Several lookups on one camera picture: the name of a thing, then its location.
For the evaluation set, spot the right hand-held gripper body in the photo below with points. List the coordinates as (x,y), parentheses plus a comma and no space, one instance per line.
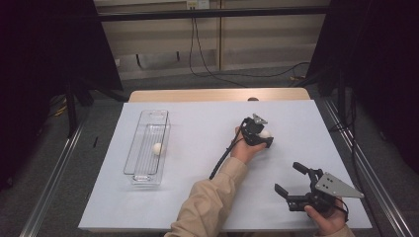
(331,186)

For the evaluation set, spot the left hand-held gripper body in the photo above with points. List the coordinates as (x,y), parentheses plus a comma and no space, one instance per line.
(251,131)

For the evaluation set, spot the clear plastic storage bin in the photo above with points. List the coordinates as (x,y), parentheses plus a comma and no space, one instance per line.
(146,164)

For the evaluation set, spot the person's left hand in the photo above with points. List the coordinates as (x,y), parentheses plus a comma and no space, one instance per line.
(243,152)

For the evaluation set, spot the person's right hand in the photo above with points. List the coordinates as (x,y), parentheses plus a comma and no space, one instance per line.
(329,222)

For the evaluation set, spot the dark round object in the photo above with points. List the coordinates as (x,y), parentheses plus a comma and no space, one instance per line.
(253,98)

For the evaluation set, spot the white table sheet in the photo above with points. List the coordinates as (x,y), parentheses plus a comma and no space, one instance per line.
(197,131)

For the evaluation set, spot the light wooden table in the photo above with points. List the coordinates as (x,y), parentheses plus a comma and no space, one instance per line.
(197,94)

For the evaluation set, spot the black metal crossbar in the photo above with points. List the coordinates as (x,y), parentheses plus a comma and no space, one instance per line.
(214,14)

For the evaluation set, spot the black curtain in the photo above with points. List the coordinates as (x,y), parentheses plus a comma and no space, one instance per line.
(39,65)
(378,65)

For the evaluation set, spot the small black object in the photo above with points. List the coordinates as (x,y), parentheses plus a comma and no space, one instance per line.
(95,141)

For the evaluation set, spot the black metal stand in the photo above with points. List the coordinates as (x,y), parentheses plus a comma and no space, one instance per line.
(71,112)

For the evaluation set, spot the aluminium frame rail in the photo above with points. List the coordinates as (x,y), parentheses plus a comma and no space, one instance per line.
(372,184)
(49,187)

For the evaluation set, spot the white wall socket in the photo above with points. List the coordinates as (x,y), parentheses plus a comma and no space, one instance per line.
(197,4)

